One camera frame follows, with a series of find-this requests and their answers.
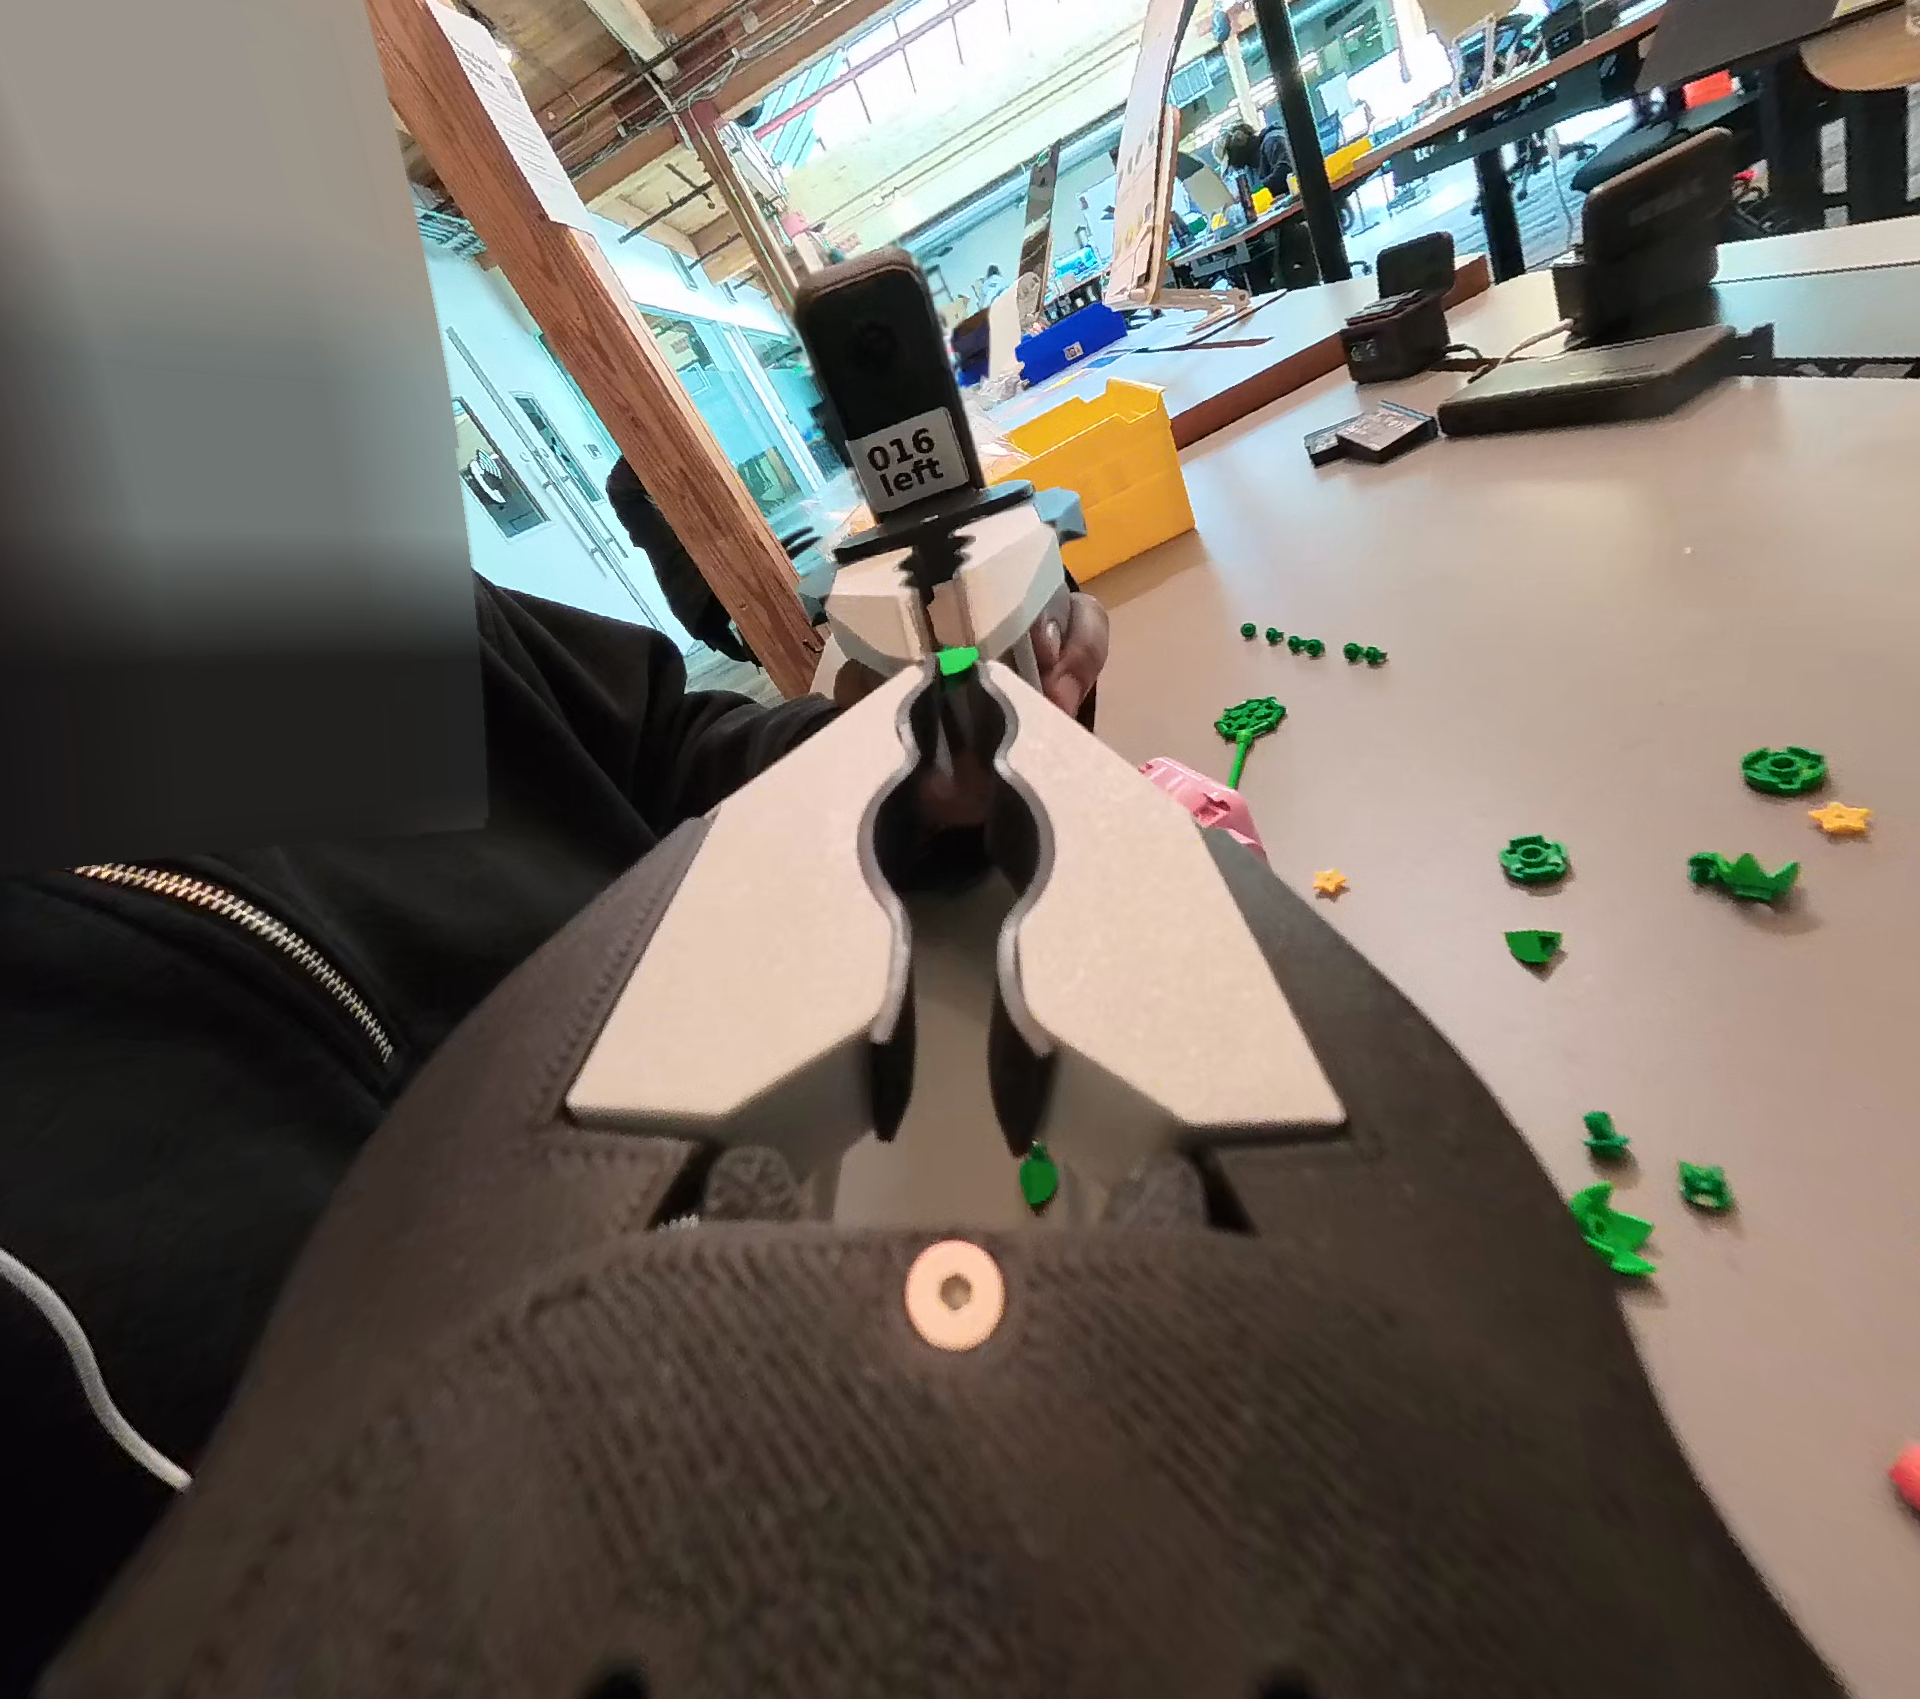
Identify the black charger box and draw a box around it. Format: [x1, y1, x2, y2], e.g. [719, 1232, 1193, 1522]
[1338, 232, 1460, 386]

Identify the white cable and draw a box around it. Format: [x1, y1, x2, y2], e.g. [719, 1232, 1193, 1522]
[0, 1242, 197, 1494]

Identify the white paper notice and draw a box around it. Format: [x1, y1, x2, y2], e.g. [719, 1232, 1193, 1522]
[423, 0, 599, 234]

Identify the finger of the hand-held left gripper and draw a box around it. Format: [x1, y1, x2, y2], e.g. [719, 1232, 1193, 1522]
[822, 560, 919, 682]
[932, 526, 1076, 684]

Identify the person's left hand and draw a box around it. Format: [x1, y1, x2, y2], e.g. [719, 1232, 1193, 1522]
[1033, 596, 1112, 734]

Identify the green spiky toy plant piece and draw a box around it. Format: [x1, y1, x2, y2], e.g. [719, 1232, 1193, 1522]
[1566, 1182, 1660, 1282]
[1686, 848, 1801, 906]

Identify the green web piece with stem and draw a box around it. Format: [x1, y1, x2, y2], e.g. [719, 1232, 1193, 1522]
[1212, 694, 1291, 794]

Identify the black device on stand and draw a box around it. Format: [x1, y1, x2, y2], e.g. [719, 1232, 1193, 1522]
[1551, 128, 1740, 348]

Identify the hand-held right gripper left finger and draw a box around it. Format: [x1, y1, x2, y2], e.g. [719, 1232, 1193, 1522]
[563, 662, 941, 1224]

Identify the wooden post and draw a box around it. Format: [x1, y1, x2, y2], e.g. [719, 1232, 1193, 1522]
[305, 0, 824, 700]

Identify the black pole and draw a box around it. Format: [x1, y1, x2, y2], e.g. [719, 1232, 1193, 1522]
[1192, 0, 1360, 288]

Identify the wooden desk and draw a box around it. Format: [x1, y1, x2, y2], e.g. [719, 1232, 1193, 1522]
[1372, 4, 1673, 284]

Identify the black flat device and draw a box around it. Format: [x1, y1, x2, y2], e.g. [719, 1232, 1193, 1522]
[1304, 402, 1441, 468]

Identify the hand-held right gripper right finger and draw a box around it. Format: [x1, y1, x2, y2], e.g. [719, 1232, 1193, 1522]
[956, 658, 1349, 1224]

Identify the pink toy brick watering can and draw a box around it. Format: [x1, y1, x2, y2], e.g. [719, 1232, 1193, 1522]
[1136, 754, 1272, 864]

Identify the cardboard board on stand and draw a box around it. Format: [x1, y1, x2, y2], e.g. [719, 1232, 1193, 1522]
[1106, 0, 1249, 314]

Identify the yellow storage bin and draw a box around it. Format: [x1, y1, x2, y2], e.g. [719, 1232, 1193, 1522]
[982, 376, 1197, 588]

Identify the blue storage bin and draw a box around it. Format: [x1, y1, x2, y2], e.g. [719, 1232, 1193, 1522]
[1014, 308, 1129, 384]

